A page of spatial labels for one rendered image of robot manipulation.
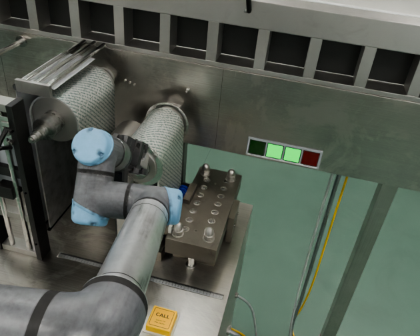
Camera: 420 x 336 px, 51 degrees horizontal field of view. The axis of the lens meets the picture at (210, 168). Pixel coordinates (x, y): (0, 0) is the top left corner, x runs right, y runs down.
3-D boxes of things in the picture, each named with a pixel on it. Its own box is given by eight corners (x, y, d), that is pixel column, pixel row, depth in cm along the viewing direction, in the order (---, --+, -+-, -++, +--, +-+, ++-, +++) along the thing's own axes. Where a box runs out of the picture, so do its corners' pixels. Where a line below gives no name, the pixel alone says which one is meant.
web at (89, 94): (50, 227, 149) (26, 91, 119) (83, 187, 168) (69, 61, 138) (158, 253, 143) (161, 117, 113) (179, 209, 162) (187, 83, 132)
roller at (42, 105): (35, 136, 128) (28, 93, 120) (77, 100, 148) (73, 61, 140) (79, 146, 126) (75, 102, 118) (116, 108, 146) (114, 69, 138)
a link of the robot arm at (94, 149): (65, 166, 85) (71, 123, 85) (88, 171, 95) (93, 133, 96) (103, 170, 83) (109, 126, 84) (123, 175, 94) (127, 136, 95)
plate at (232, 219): (225, 241, 149) (228, 217, 143) (231, 223, 157) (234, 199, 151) (231, 243, 149) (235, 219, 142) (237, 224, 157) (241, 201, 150)
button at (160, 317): (145, 330, 120) (145, 325, 119) (154, 310, 126) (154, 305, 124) (169, 337, 119) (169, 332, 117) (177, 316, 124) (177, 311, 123)
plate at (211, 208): (165, 252, 135) (165, 237, 131) (199, 179, 167) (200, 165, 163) (215, 264, 132) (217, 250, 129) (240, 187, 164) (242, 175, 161)
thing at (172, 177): (156, 228, 136) (157, 181, 125) (179, 185, 155) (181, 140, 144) (158, 229, 136) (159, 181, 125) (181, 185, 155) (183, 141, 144)
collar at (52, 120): (34, 138, 120) (30, 117, 117) (46, 127, 125) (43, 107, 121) (55, 142, 119) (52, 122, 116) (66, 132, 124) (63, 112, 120)
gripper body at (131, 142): (150, 145, 111) (136, 137, 99) (143, 178, 111) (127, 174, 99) (122, 139, 112) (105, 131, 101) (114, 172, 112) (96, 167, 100)
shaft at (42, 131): (25, 145, 114) (23, 135, 112) (38, 134, 119) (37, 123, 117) (37, 147, 114) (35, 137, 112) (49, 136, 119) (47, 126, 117)
